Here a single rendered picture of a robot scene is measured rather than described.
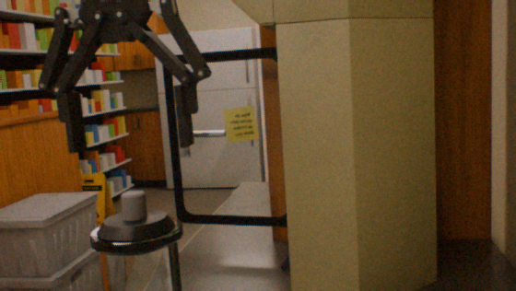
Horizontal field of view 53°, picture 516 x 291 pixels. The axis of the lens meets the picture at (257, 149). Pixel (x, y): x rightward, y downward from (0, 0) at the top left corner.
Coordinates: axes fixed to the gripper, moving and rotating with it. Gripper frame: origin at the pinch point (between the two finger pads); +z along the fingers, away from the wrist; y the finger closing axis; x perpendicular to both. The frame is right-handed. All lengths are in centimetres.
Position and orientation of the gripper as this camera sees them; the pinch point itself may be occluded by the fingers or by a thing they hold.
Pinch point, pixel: (130, 139)
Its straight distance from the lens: 62.5
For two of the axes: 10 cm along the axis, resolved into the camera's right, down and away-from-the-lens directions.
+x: -1.7, 1.7, -9.7
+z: 0.8, 9.8, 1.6
